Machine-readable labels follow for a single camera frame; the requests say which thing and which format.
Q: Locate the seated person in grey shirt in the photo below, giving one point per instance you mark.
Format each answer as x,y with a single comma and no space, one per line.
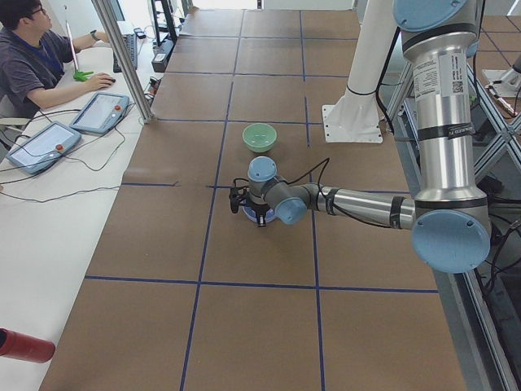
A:
32,60

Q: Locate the teach pendant tablet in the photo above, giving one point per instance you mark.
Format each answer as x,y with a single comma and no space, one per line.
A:
45,148
101,113

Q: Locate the far teach pendant tablet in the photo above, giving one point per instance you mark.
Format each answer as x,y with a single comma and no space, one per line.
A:
101,113

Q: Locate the blue bowl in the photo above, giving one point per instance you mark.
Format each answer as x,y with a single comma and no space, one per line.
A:
251,215

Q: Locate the near teach pendant tablet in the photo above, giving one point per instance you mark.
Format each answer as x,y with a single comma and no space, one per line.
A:
45,148

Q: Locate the red cylinder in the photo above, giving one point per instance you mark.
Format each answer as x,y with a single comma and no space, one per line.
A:
25,347

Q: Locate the white pedestal column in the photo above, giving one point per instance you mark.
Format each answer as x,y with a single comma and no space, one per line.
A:
355,116

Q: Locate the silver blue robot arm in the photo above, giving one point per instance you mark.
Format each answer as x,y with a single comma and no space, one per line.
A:
447,214

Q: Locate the green bowl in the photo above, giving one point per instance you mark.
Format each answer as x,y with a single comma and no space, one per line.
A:
259,137

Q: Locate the green plastic object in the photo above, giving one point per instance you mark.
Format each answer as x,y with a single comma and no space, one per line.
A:
81,76

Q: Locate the aluminium frame post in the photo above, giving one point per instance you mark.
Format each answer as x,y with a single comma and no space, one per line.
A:
111,27

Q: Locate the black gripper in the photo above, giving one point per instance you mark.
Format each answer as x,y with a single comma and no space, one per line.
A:
257,209

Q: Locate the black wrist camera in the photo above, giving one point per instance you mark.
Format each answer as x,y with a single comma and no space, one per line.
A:
238,194

